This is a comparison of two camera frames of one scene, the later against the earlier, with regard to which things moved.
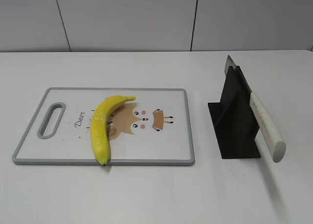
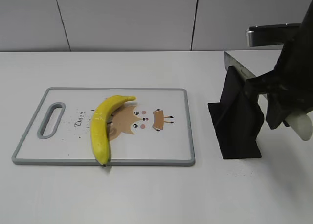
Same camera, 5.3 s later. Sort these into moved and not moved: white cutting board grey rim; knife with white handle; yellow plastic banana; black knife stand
Moved: knife with white handle
Not moved: white cutting board grey rim; yellow plastic banana; black knife stand
